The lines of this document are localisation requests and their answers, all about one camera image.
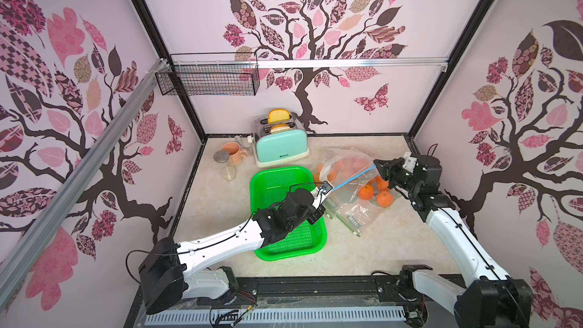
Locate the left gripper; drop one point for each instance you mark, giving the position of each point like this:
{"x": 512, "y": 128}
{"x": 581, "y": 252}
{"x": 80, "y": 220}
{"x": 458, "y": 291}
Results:
{"x": 315, "y": 215}

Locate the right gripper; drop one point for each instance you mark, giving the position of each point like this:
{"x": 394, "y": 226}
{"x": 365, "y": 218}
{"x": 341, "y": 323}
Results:
{"x": 392, "y": 169}

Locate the clear blue-zip bag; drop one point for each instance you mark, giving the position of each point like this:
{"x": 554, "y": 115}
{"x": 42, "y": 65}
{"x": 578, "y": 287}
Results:
{"x": 359, "y": 195}

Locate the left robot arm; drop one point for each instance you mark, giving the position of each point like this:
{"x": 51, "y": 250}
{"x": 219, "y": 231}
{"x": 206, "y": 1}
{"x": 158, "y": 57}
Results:
{"x": 173, "y": 271}

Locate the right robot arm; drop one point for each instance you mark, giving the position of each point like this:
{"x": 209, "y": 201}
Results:
{"x": 490, "y": 296}

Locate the green plastic basket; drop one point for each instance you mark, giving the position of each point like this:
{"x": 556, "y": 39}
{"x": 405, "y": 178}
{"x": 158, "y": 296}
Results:
{"x": 268, "y": 190}

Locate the mint green toaster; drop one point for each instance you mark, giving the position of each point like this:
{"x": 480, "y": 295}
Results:
{"x": 281, "y": 148}

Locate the clear glass jar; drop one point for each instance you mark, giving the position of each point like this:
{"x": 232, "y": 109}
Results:
{"x": 229, "y": 172}

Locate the pink ceramic mug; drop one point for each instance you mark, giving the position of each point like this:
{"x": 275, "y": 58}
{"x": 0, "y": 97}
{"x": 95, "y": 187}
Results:
{"x": 236, "y": 152}

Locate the yellow toast slice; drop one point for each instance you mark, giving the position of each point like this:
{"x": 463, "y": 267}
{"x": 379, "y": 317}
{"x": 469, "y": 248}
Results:
{"x": 278, "y": 115}

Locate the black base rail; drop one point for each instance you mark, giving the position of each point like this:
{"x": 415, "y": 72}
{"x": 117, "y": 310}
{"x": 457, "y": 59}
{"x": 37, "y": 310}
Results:
{"x": 382, "y": 288}

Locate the white slotted cable duct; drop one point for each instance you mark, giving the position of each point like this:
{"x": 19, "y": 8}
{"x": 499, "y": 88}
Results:
{"x": 275, "y": 316}

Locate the black wire wall basket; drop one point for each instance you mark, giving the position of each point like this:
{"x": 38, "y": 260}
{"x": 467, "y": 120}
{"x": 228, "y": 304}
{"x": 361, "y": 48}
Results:
{"x": 210, "y": 74}

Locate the aluminium rail bar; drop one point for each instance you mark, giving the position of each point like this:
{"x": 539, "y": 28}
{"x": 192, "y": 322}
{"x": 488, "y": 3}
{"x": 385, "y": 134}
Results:
{"x": 19, "y": 262}

